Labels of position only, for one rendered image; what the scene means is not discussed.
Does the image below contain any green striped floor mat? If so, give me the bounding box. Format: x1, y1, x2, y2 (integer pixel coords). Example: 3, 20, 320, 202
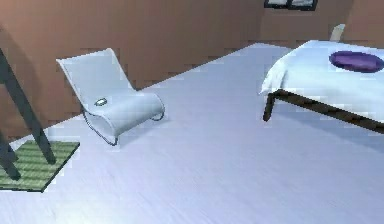
0, 139, 81, 193

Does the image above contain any black framed window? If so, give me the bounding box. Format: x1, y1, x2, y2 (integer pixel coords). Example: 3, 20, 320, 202
264, 0, 319, 11

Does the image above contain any white lounge chair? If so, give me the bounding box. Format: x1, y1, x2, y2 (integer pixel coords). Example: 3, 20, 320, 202
55, 47, 166, 147

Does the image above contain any white bed with dark frame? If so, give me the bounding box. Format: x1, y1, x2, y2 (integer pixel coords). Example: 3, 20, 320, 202
259, 39, 384, 135

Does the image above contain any pale beige upright object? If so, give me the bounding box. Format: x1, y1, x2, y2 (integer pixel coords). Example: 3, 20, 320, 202
329, 23, 346, 42

